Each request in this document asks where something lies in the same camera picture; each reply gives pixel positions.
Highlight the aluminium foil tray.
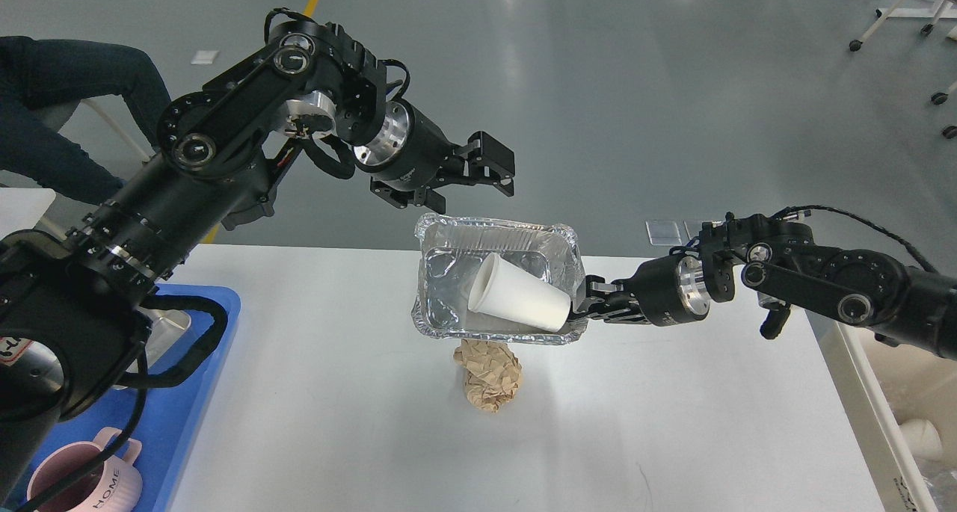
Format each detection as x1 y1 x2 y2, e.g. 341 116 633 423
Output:
411 213 588 345

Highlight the blue plastic tray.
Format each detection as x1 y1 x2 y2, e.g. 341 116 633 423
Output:
2 284 241 511

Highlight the clear floor plate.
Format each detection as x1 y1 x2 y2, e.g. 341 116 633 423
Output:
683 219 710 240
645 220 685 247

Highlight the pink ribbed mug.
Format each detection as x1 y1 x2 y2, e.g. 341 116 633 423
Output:
27 427 143 511

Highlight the white bin at right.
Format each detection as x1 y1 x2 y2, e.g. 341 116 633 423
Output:
807 313 956 511

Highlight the white side table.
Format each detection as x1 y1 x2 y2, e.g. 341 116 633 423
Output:
1 186 57 238

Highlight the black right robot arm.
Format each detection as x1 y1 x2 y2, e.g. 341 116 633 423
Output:
567 205 956 361

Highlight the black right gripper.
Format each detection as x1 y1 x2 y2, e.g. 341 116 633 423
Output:
570 254 711 326

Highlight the left clear floor plate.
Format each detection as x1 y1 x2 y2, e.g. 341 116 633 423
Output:
645 220 685 247

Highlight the person in black sweater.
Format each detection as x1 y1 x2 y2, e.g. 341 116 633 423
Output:
1 36 171 206

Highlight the white cup inside bin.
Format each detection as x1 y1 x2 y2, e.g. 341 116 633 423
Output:
899 418 944 462

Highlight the brown paper ball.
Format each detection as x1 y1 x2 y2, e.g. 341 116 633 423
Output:
452 339 524 413

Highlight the white paper cup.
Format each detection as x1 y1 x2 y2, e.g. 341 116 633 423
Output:
467 253 571 333

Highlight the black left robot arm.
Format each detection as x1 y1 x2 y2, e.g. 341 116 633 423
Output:
2 7 516 498

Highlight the square stainless steel tray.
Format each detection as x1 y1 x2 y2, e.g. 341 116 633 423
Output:
137 307 191 368

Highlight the right clear floor plate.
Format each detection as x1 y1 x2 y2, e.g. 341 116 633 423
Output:
683 219 710 240

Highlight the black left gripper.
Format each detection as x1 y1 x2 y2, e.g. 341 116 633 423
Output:
351 100 516 215

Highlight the white rolling cart frame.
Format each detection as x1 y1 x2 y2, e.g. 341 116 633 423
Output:
848 0 956 143

